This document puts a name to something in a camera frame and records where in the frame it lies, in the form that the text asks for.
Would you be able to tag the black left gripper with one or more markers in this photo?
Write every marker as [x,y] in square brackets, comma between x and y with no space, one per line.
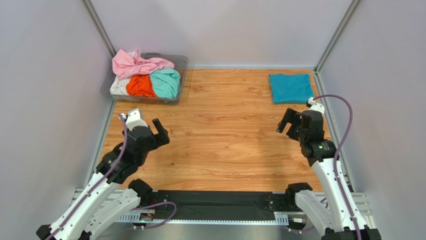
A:
[162,136]

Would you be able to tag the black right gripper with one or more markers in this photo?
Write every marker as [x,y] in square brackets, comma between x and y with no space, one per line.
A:
[294,126]

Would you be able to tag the teal t shirt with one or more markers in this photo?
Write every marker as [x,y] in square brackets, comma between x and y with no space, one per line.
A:
[290,88]

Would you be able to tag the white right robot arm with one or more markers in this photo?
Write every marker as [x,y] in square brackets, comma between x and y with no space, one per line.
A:
[339,218]

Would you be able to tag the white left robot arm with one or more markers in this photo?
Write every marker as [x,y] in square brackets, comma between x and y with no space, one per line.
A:
[86,217]

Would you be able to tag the mint green t shirt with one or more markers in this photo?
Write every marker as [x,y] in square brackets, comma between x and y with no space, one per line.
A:
[166,83]

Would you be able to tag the orange t shirt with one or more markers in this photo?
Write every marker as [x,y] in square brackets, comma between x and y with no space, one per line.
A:
[141,86]

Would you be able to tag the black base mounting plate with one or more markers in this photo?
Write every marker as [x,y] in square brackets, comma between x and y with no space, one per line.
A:
[224,205]

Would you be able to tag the white t shirt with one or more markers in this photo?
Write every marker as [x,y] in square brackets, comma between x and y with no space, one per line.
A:
[119,87]

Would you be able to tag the clear plastic storage bin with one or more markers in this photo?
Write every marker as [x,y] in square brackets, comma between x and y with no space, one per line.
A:
[181,65]

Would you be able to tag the small electronics board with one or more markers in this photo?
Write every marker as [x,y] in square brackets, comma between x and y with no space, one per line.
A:
[146,217]

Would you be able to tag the pink t shirt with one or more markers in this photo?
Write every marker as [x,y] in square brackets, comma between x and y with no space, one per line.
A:
[126,65]

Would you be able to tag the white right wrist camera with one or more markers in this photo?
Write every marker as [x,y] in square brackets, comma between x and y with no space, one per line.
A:
[313,105]

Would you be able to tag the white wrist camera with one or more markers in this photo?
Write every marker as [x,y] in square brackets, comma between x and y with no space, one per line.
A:
[313,105]
[133,118]

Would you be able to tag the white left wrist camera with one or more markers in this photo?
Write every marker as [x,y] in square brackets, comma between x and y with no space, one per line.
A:
[133,118]

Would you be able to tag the aluminium frame rail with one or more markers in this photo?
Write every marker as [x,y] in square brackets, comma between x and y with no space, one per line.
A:
[342,26]

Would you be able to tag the left aluminium corner post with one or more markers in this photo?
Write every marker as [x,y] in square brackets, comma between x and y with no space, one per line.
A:
[97,22]

